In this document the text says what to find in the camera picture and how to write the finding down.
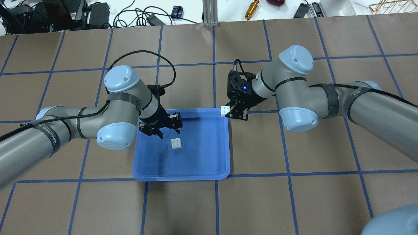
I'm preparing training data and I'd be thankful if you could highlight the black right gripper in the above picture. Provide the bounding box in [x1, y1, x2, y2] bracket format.
[225, 70, 257, 121]

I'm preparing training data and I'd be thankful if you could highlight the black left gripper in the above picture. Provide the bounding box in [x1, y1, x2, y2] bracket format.
[139, 112, 183, 139]

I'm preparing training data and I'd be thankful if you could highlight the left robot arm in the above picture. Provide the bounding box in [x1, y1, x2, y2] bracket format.
[0, 65, 183, 190]

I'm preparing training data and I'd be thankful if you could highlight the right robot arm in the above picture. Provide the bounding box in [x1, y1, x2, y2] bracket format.
[224, 45, 418, 162]

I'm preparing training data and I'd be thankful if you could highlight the blue plastic tray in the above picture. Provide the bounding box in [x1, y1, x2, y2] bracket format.
[132, 108, 231, 182]

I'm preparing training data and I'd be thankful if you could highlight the brass metal cylinder tool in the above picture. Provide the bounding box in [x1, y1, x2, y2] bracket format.
[244, 0, 259, 21]

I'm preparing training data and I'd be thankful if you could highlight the black power adapter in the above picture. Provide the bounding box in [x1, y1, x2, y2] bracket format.
[88, 2, 110, 25]

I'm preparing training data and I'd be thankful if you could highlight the aluminium frame post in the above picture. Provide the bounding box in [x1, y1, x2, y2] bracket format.
[202, 0, 219, 27]

